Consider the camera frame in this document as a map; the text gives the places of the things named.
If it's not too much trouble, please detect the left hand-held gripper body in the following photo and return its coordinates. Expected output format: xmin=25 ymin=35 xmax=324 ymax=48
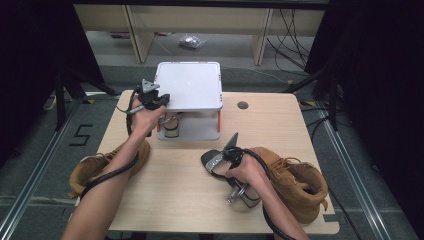
xmin=136 ymin=78 xmax=161 ymax=111

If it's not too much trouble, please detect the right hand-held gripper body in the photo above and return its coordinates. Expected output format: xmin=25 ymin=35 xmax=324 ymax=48
xmin=221 ymin=131 xmax=248 ymax=169

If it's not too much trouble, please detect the black rhinestone strap sandal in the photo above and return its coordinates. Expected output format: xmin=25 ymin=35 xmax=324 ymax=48
xmin=200 ymin=148 xmax=263 ymax=209
xmin=159 ymin=112 xmax=184 ymax=139

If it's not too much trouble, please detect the white two-tier shoe rack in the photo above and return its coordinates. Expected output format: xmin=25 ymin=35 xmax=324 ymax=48
xmin=148 ymin=61 xmax=224 ymax=142

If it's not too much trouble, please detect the tan suede lace-up boot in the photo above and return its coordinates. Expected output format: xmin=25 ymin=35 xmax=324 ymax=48
xmin=248 ymin=146 xmax=329 ymax=225
xmin=68 ymin=139 xmax=152 ymax=201

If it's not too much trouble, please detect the person's left hand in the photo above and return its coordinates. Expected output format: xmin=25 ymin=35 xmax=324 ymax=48
xmin=128 ymin=98 xmax=167 ymax=138

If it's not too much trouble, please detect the person's right hand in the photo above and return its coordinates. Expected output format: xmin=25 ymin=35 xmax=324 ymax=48
xmin=225 ymin=153 xmax=270 ymax=188

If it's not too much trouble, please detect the clear plastic bag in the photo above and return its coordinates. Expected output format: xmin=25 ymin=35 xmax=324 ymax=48
xmin=178 ymin=34 xmax=208 ymax=50

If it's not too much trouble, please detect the black metal stand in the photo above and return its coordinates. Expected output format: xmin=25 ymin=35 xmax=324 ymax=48
xmin=53 ymin=66 xmax=119 ymax=131
xmin=283 ymin=63 xmax=341 ymax=132

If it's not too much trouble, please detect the beige wooden desk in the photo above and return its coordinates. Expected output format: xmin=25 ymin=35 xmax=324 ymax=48
xmin=72 ymin=3 xmax=326 ymax=66

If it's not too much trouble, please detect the black curtain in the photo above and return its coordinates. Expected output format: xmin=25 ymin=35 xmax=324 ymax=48
xmin=304 ymin=0 xmax=424 ymax=231
xmin=0 ymin=0 xmax=104 ymax=168

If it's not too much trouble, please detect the left hand-held gripper cable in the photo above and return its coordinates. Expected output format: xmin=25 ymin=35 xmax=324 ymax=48
xmin=79 ymin=85 xmax=153 ymax=201

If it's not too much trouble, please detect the hand-held gripper cable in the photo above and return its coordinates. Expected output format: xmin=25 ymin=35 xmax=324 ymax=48
xmin=79 ymin=85 xmax=153 ymax=201
xmin=229 ymin=147 xmax=298 ymax=240

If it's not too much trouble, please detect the right hand-held gripper cable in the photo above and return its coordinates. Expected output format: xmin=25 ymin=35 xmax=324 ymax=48
xmin=229 ymin=147 xmax=298 ymax=240

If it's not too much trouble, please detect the metal floor rail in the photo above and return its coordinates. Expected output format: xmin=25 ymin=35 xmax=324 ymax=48
xmin=314 ymin=99 xmax=393 ymax=240
xmin=0 ymin=98 xmax=84 ymax=240
xmin=81 ymin=90 xmax=122 ymax=100

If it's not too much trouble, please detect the thin white floor cable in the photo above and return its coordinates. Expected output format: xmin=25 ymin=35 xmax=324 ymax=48
xmin=221 ymin=64 xmax=291 ymax=84

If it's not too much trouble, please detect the white cord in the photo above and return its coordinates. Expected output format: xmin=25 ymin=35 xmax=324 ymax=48
xmin=43 ymin=94 xmax=68 ymax=112

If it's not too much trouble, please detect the black cable bundle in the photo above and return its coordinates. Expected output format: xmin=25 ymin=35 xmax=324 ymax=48
xmin=265 ymin=8 xmax=313 ymax=73

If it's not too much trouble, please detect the single black floor cable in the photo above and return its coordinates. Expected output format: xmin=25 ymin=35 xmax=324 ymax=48
xmin=327 ymin=188 xmax=364 ymax=240

